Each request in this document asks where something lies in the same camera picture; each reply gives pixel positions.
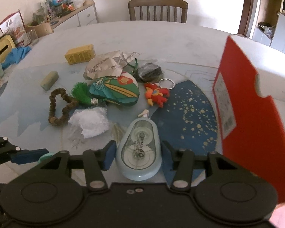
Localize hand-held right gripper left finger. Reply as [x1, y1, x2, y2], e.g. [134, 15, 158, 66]
[39, 140, 117, 192]

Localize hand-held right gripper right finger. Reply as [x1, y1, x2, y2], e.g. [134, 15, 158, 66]
[161, 141, 238, 192]

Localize small teal round object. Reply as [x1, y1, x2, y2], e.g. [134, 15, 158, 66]
[38, 152, 54, 163]

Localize blue correction tape dispenser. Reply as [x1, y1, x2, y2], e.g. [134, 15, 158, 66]
[116, 118, 162, 180]

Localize red cardboard box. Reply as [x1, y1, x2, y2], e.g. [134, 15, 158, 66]
[212, 35, 285, 227]

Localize yellow cardboard box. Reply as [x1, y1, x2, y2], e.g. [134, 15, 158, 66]
[65, 44, 95, 65]

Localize crumpled white tissue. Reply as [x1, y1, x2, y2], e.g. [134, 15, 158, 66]
[68, 107, 110, 138]

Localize green rectangular block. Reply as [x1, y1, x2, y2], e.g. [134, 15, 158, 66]
[40, 71, 59, 91]

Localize black item in plastic bag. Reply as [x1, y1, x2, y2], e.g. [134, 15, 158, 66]
[135, 58, 165, 82]

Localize crumpled paper wrapper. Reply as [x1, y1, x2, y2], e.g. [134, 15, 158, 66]
[83, 51, 140, 80]

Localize blue gloves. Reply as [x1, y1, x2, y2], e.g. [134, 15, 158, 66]
[1, 46, 32, 69]

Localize clear drinking glass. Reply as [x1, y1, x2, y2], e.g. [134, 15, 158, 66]
[26, 31, 40, 45]

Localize small wooden holder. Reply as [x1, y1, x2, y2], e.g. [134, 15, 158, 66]
[25, 22, 54, 38]

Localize red printed paper bag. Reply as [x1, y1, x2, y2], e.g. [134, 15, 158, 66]
[0, 9, 25, 46]

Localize white wooden sideboard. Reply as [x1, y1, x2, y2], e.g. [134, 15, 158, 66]
[26, 0, 98, 37]

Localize wooden slat-back chair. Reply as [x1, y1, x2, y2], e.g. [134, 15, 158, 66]
[128, 0, 188, 24]

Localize clear plastic bag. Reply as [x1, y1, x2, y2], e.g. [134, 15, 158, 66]
[71, 0, 86, 9]

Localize brown door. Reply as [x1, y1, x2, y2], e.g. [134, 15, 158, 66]
[237, 0, 258, 37]

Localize white tall cabinet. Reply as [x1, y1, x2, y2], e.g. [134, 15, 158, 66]
[250, 12, 285, 59]

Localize brown bead bracelet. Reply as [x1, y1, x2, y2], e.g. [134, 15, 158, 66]
[48, 88, 79, 126]

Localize red rubber figure keychain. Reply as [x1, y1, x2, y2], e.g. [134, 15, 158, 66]
[144, 78, 176, 108]

